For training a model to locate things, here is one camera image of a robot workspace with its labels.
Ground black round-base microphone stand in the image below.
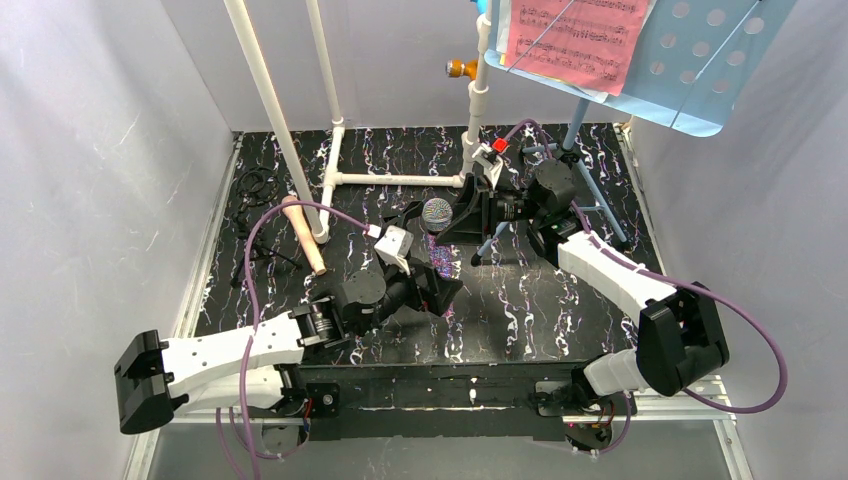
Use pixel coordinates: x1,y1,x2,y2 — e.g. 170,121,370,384
383,201,424,230

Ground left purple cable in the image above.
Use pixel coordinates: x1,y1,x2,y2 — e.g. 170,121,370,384
215,200,382,480

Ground orange knob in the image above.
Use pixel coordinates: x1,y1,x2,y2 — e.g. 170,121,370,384
445,59,478,80

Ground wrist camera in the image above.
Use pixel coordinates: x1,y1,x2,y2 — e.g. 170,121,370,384
367,224,413,272
471,142,504,190

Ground purple glitter microphone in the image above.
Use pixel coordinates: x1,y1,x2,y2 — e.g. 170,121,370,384
421,197,465,313

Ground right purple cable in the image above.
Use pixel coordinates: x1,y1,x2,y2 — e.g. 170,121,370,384
500,119,790,455

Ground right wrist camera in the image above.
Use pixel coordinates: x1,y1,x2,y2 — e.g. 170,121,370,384
471,142,504,190

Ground white PVC pipe frame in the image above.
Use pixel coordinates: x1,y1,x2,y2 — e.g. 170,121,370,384
223,0,495,245

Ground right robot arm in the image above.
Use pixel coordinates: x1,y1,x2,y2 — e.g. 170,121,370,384
422,160,730,403

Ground pink sheet music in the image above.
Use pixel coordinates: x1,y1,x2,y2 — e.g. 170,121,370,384
497,0,655,96

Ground pink microphone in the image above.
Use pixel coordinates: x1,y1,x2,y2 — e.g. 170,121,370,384
282,195,327,276

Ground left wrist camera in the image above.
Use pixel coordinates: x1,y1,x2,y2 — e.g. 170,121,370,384
367,224,413,272

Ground purple cable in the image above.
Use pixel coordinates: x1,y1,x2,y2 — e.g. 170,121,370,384
215,200,382,480
500,119,790,455

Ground blue music stand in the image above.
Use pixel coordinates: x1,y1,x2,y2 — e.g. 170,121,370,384
470,0,800,268

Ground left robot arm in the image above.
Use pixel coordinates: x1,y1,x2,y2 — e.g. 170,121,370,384
113,259,463,435

